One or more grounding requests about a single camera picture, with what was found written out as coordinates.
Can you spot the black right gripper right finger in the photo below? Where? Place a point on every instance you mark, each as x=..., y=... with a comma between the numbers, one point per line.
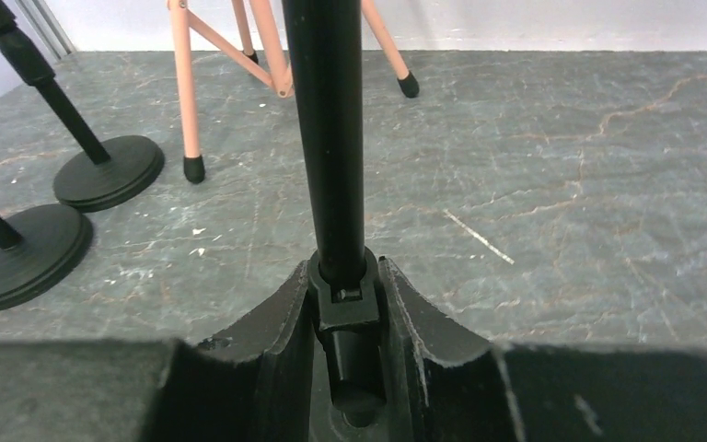
x=448, y=383

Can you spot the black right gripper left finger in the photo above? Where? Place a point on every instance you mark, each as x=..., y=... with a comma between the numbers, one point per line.
x=248, y=382

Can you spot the black microphone desk stand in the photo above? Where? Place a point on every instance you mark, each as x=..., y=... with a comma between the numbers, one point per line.
x=107, y=173

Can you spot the pink tripod music stand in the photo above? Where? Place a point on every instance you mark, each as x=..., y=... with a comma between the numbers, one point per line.
x=277, y=75

